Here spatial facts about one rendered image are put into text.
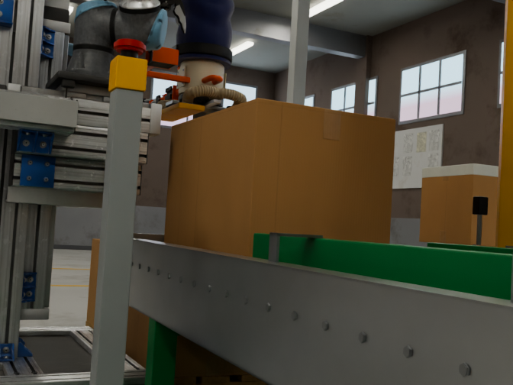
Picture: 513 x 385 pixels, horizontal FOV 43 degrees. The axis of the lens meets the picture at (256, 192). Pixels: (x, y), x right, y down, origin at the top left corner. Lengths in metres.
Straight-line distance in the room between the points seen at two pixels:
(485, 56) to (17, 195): 8.07
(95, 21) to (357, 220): 0.92
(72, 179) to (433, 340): 1.37
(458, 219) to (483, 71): 6.14
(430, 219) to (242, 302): 2.51
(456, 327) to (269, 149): 0.90
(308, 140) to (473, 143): 7.84
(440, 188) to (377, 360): 2.77
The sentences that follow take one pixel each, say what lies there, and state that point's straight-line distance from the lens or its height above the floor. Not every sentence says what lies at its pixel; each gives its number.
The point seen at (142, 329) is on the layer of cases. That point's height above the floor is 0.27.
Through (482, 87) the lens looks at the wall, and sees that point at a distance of 9.41.
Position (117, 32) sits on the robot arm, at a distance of 1.95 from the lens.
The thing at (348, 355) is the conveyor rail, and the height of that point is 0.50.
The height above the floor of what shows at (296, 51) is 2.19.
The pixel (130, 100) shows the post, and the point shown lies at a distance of 1.45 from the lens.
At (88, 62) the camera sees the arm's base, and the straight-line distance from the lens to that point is 1.94.
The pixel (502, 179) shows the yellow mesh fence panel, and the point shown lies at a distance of 1.73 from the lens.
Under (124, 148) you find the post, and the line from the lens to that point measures 1.44.
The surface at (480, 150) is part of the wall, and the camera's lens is 9.26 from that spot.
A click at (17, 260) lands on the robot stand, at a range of 2.06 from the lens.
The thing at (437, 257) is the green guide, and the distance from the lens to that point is 0.90.
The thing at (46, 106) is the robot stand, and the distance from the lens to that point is 1.77.
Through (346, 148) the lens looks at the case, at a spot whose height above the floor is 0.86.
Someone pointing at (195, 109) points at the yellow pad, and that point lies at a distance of 2.36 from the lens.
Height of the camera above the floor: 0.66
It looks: 3 degrees up
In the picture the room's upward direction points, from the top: 3 degrees clockwise
